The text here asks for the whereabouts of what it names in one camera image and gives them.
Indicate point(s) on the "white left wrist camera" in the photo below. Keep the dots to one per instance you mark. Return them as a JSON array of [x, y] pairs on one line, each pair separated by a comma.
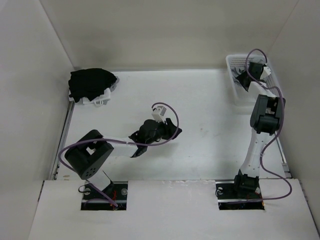
[[158, 114]]

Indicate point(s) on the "white folded tank top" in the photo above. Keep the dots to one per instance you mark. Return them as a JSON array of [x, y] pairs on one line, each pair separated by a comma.
[[98, 101]]

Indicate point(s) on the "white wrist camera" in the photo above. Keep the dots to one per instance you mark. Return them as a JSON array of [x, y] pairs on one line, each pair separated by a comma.
[[158, 114], [266, 71]]

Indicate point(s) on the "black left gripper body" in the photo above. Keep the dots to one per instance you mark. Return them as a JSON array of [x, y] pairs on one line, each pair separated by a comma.
[[162, 132]]

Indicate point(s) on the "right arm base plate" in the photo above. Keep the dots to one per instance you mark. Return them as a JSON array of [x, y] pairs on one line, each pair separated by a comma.
[[229, 199]]

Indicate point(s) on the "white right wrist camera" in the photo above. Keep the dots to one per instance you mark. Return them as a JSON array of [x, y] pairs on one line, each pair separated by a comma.
[[266, 71]]

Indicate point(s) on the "black folded tank top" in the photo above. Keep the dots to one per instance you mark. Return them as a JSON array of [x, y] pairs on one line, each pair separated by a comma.
[[89, 83]]

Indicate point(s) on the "white plastic basket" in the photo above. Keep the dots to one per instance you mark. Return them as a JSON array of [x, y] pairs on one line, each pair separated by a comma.
[[236, 65]]

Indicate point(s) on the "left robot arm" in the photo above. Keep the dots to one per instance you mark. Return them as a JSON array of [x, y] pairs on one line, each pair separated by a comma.
[[90, 153]]

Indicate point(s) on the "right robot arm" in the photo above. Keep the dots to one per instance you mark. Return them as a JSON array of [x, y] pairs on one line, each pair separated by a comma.
[[265, 120]]

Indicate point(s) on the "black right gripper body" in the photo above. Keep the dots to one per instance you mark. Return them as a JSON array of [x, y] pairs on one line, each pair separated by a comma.
[[241, 77]]

